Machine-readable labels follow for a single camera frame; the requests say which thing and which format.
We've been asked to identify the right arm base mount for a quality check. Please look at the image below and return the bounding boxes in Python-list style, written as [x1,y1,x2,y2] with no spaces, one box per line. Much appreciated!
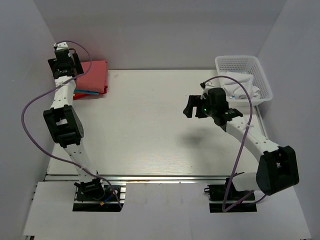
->
[203,174,258,214]

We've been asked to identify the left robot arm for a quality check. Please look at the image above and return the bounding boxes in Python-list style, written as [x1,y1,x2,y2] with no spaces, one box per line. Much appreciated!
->
[43,43,106,200]

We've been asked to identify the folded red t-shirt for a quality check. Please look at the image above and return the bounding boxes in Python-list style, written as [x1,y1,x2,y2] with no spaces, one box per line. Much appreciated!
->
[99,85,108,95]

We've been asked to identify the white plastic basket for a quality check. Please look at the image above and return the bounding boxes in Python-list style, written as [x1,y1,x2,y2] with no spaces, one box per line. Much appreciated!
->
[215,55,273,106]

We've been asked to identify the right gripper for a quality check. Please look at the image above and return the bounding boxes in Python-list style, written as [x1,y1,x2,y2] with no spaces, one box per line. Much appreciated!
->
[183,95,217,119]

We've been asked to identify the folded teal t-shirt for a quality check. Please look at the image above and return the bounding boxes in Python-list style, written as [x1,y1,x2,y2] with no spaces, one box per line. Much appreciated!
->
[74,89,100,95]

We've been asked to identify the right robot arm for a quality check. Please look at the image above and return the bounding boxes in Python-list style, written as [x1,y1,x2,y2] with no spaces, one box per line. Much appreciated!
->
[183,87,300,200]

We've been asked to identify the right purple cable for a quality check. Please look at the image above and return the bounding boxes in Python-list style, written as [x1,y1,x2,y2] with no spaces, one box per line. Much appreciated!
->
[199,76,268,213]

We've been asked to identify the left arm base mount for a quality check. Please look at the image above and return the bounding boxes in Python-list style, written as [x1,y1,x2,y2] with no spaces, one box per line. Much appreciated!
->
[72,183,126,213]

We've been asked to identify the white t-shirt in basket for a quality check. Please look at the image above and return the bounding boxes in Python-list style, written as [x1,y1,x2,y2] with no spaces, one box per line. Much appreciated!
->
[219,71,261,100]

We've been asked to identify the folded orange t-shirt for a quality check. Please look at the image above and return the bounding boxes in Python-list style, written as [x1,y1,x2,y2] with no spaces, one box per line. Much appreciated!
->
[73,93,103,100]

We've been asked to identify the salmon pink t-shirt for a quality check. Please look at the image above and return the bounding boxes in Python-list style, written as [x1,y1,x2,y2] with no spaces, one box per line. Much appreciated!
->
[75,60,108,93]

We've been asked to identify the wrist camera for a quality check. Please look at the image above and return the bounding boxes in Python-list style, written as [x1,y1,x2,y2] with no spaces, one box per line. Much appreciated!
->
[53,42,69,52]
[200,81,215,100]

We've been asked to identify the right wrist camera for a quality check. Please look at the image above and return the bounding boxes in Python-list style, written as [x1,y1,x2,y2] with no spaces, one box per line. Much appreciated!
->
[200,81,215,100]

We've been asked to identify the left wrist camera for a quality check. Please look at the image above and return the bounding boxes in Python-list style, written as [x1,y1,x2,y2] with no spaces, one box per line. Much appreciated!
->
[53,42,69,52]

